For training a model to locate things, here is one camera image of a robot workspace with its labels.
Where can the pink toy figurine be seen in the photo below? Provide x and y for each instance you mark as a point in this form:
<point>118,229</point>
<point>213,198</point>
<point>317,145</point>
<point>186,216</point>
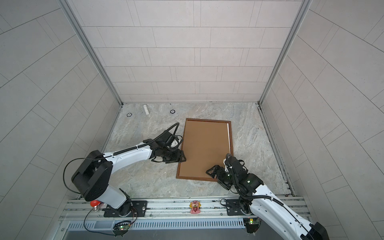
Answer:
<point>195,207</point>

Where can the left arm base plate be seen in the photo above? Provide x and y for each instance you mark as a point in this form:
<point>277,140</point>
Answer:
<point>139,207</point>

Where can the right circuit board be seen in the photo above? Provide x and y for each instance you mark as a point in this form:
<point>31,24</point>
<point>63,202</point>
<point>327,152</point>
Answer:
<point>252,225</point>

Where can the left circuit board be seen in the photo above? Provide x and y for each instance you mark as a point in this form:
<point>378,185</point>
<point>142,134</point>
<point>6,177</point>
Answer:
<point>121,228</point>

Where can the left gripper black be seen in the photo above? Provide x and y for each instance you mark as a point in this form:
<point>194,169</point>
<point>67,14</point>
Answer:
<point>177,159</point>

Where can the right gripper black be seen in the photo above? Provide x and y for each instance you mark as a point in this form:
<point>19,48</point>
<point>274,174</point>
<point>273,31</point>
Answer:
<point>221,170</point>

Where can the brown backing board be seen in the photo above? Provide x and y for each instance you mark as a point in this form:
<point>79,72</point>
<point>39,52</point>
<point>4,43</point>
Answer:
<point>204,150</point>

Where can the circuit board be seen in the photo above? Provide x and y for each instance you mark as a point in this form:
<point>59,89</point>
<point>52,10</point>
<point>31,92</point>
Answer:
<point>121,228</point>
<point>252,225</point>

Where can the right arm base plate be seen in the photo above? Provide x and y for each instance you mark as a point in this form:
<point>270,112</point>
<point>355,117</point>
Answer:
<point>236,207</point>

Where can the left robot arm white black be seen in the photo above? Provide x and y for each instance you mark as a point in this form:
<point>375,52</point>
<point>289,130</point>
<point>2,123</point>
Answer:
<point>96,179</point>

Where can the red emergency stop button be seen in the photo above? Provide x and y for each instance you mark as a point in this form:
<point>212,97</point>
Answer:
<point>95,204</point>

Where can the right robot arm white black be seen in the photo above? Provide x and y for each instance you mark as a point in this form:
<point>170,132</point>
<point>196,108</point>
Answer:
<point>255,198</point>

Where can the brown wooden picture frame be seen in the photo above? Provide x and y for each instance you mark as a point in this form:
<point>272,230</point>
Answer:
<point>178,177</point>

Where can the white cylinder tube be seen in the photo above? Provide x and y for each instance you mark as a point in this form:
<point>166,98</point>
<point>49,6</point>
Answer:
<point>146,109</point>

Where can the blue poster with white mat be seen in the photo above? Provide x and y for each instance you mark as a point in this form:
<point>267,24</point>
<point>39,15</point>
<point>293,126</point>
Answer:
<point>229,136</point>

